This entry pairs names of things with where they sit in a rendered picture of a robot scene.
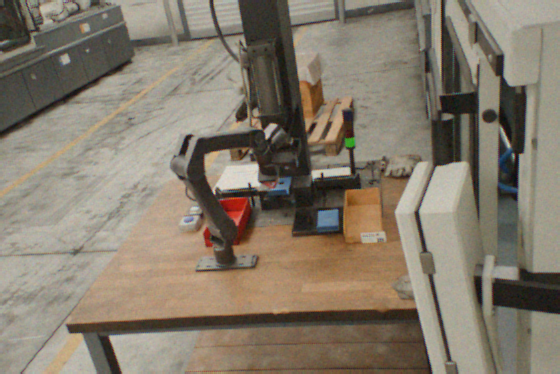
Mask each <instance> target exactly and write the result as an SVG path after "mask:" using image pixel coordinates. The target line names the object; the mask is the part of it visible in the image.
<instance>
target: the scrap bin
mask: <svg viewBox="0 0 560 374"><path fill-rule="evenodd" d="M219 203H220V204H221V206H222V208H224V210H225V211H226V213H227V215H229V217H230V218H233V221H234V222H235V223H236V225H237V227H238V229H239V232H238V236H237V237H236V238H235V241H234V244H233V245H239V243H240V241H241V238H242V236H243V234H244V231H245V229H246V226H247V222H248V219H249V216H250V214H251V212H252V208H251V203H250V200H249V197H240V198H229V199H219ZM207 225H208V223H207V224H206V226H205V228H204V230H203V238H204V242H205V245H206V247H212V245H213V244H211V243H210V237H211V231H210V230H209V229H208V227H207Z"/></svg>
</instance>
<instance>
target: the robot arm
mask: <svg viewBox="0 0 560 374"><path fill-rule="evenodd" d="M286 139H288V135H287V133H286V132H284V131H283V130H282V129H281V126H280V125H279V124H269V125H268V126H267V129H266V130H265V131H263V130H261V129H257V128H253V127H249V126H243V127H237V129H233V130H231V131H219V132H213V133H206V134H190V133H187V132H184V133H181V134H180V135H179V139H178V141H177V143H176V146H175V149H174V151H173V153H172V158H171V160H170V169H171V171H172V172H173V173H175V174H176V176H177V178H178V179H179V180H182V181H183V183H184V185H185V186H186V187H188V188H189V191H190V192H191V194H192V195H193V196H194V198H195V200H196V201H197V204H198V205H199V207H200V209H202V211H203V213H204V216H205V217H206V220H207V223H208V225H207V227H208V229H209V230H210V231H211V237H210V243H211V244H213V245H212V247H213V251H214V254H215V257H202V258H200V259H199V260H198V262H197V264H196V266H195V268H194V269H195V272H208V271H223V270H238V269H253V268H254V267H255V265H256V262H257V259H258V256H257V254H244V255H234V251H233V248H232V245H233V244H234V241H235V238H236V237H237V236H238V232H239V229H238V227H237V225H236V223H235V222H234V221H233V218H230V217H229V215H227V213H226V211H225V210H224V208H222V206H221V204H220V203H219V200H218V198H217V197H216V195H215V194H214V192H213V191H212V187H211V186H210V184H209V182H208V180H207V177H206V175H205V173H206V170H205V162H204V155H205V154H208V153H210V152H218V151H224V150H229V149H235V148H253V153H254V158H255V160H256V162H257V165H258V167H259V169H258V179H257V181H258V182H259V183H260V184H263V185H266V186H267V187H270V188H271V189H274V188H275V187H276V185H277V183H278V181H279V168H280V167H282V168H285V169H288V170H290V171H294V170H295V169H296V168H297V167H298V161H297V155H296V152H288V153H276V152H275V151H276V150H277V149H278V148H279V147H280V146H281V145H282V144H283V142H284V141H285V140H286ZM189 140H190V144H189ZM271 150H272V151H271ZM280 165H281V166H280ZM267 182H273V183H274V186H271V185H270V184H269V183H267Z"/></svg>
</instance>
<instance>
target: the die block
mask: <svg viewBox="0 0 560 374"><path fill-rule="evenodd" d="M291 192H292V194H295V205H296V208H304V207H313V206H314V201H315V187H314V181H313V179H312V183H311V188H310V189H301V190H291ZM266 194H267V193H260V194H259V198H260V207H261V210H272V209H278V208H279V205H280V201H281V195H272V196H271V200H270V201H267V203H266V201H264V198H265V195H266Z"/></svg>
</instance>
